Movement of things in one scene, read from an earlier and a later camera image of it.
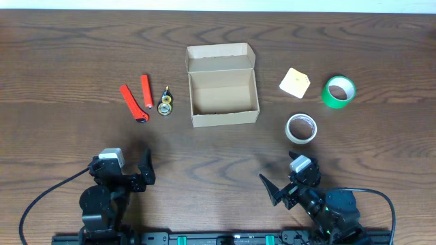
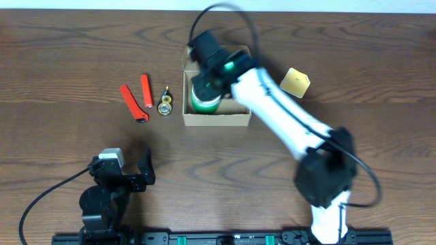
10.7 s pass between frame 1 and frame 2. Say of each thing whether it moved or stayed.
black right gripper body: moved
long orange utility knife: stayed
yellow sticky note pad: stayed
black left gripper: stayed
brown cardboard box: moved
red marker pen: stayed
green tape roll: moved
